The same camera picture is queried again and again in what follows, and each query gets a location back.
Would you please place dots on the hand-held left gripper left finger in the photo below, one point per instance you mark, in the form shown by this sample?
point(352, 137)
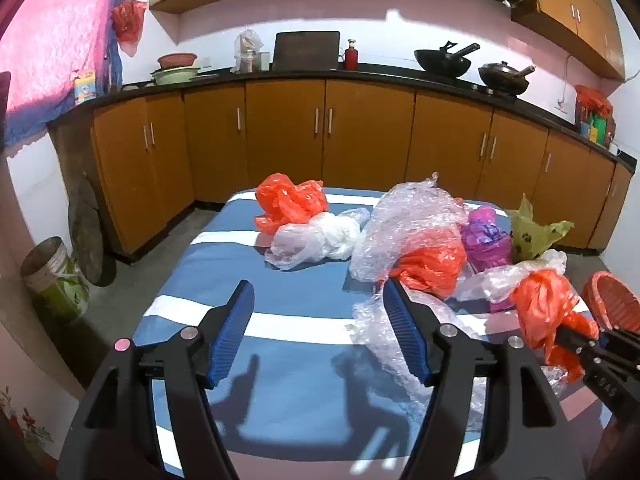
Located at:
point(232, 330)

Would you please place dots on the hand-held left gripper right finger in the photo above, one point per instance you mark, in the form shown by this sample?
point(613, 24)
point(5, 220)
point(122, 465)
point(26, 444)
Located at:
point(407, 330)

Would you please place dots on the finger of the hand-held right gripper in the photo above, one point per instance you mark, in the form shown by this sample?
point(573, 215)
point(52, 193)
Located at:
point(575, 342)

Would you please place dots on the long clear bubble wrap sheet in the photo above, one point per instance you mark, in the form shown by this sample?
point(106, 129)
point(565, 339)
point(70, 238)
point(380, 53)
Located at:
point(380, 340)

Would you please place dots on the orange plastic bag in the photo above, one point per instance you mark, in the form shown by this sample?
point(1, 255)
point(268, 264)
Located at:
point(540, 300)
point(430, 265)
point(285, 202)

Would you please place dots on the red woven plastic basket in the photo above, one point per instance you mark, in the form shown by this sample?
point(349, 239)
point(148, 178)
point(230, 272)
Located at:
point(612, 300)

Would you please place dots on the clear thin plastic bag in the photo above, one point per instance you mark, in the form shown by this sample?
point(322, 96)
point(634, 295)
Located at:
point(500, 275)

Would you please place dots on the yellow-green plastic bag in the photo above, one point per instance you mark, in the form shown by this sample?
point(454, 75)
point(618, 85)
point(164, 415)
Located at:
point(530, 235)

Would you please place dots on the purple plastic bag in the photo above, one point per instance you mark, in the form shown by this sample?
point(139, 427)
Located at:
point(482, 240)

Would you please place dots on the white translucent plastic bag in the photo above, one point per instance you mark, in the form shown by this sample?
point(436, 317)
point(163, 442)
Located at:
point(320, 235)

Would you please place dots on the blue white striped table cloth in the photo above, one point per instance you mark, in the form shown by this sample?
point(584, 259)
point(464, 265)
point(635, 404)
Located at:
point(280, 385)

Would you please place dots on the large clear bubble wrap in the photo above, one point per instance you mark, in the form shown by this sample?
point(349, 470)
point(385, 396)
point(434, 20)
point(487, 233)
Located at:
point(400, 220)

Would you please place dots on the round wooden board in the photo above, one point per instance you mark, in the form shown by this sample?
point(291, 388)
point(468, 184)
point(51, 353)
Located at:
point(90, 230)

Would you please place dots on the old plastic bucket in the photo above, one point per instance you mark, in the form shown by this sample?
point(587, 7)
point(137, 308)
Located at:
point(55, 280)

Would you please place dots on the white mug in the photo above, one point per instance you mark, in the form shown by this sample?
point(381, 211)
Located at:
point(614, 149)

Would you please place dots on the wooden lower kitchen cabinets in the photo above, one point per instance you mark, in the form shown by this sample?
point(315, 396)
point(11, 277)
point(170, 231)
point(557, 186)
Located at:
point(285, 130)

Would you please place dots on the red bag with colourful packets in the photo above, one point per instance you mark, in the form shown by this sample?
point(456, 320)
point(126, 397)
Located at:
point(592, 110)

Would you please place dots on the black kitchen countertop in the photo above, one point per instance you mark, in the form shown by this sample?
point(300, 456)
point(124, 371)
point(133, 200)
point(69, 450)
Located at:
point(390, 74)

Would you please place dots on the green plastic basin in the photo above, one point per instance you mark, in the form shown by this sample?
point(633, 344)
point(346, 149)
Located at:
point(172, 76)

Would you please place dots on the black wok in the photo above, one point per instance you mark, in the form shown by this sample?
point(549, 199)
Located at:
point(442, 62)

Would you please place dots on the black frying pan with lid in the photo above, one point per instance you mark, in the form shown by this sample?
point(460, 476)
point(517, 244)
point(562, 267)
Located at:
point(502, 77)

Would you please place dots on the red plastic basin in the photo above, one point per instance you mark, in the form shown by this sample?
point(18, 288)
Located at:
point(176, 59)

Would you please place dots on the clear bag with jars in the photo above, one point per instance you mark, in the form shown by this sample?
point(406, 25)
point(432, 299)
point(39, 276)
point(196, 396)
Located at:
point(246, 52)

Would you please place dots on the red bottle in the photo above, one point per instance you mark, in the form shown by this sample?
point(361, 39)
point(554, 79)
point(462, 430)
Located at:
point(351, 57)

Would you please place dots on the small printed carton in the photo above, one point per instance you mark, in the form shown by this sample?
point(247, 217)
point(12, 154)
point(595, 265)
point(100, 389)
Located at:
point(85, 89)

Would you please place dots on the dark cutting board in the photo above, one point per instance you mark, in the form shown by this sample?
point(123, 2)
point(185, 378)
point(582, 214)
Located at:
point(305, 52)

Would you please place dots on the red hanging plastic bag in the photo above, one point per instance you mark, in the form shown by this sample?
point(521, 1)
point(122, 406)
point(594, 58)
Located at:
point(127, 20)

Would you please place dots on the wooden upper corner cabinets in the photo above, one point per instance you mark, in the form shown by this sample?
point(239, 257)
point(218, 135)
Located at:
point(575, 5)

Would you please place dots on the pink curtain with blue edge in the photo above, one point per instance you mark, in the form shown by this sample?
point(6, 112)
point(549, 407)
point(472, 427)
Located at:
point(55, 35)

